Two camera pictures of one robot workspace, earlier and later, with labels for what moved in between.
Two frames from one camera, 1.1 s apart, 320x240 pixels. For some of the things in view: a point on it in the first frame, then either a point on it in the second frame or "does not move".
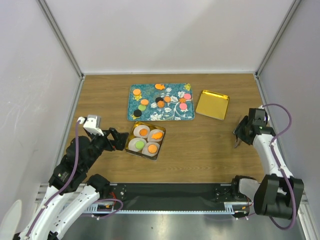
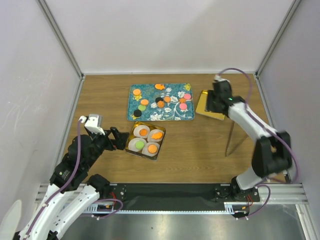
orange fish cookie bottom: x=157 y=135 does not move
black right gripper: x=238 y=130 to x=210 y=96
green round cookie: x=139 y=144 does not move
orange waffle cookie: x=152 y=148 does not move
